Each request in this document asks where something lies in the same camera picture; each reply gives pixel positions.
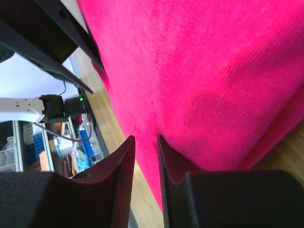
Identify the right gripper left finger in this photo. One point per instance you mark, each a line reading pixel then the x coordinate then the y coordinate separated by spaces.
pixel 98 197

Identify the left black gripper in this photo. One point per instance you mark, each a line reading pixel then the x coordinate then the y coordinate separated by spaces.
pixel 52 29

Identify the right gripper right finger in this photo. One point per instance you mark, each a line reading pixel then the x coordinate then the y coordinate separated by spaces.
pixel 195 198

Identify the pink t shirt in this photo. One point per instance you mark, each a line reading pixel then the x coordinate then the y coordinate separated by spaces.
pixel 221 80

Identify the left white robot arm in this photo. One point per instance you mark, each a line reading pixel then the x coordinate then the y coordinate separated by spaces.
pixel 42 109

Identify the blue storage bins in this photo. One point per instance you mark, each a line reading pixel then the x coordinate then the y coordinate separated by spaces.
pixel 60 148

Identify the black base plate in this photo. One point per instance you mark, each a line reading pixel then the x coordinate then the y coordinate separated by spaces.
pixel 89 111

